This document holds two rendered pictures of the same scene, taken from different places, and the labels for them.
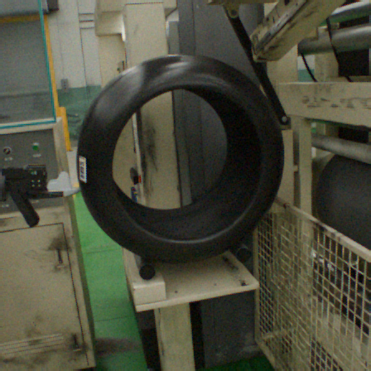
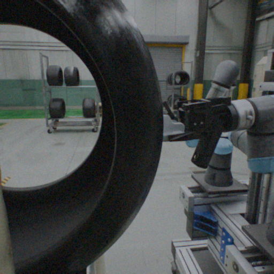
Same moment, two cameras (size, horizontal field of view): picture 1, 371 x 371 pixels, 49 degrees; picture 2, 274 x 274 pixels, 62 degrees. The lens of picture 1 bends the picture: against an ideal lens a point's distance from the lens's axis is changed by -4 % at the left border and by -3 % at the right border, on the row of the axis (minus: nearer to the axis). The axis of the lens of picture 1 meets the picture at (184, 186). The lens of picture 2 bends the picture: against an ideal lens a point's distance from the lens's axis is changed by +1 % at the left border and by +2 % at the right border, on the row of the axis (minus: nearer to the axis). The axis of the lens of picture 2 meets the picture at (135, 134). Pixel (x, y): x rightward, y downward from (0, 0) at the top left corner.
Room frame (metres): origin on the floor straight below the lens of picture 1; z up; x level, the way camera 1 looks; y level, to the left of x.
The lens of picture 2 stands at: (1.60, 0.26, 1.25)
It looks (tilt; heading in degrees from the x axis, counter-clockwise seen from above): 13 degrees down; 180
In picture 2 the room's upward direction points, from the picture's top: straight up
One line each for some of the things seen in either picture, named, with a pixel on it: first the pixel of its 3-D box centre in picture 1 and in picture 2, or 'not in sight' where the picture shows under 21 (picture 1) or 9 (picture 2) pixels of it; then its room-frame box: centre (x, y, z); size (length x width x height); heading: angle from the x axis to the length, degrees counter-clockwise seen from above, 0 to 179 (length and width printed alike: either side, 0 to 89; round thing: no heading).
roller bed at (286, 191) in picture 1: (263, 167); not in sight; (1.54, -0.30, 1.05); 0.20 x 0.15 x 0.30; 12
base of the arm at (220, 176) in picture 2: not in sight; (218, 172); (0.44, 0.73, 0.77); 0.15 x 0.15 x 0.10
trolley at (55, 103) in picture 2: not in sight; (72, 94); (-4.27, -1.33, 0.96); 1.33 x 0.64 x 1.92; 96
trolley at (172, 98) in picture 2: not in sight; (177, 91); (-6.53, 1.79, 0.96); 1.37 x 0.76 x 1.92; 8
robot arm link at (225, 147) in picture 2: not in sight; (220, 151); (0.43, 0.73, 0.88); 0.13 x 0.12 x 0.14; 162
